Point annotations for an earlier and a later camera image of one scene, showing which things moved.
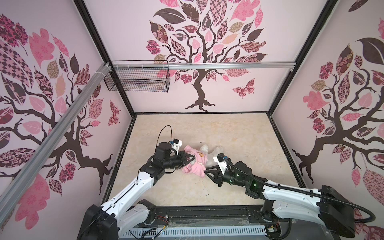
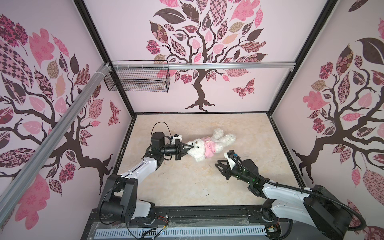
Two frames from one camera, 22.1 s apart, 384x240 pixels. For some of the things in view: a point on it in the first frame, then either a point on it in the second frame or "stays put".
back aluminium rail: x=263 y=64 stays put
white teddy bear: x=211 y=161 → x=198 y=152
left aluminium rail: x=20 y=179 stays put
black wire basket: x=138 y=76 stays put
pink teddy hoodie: x=198 y=169 → x=210 y=146
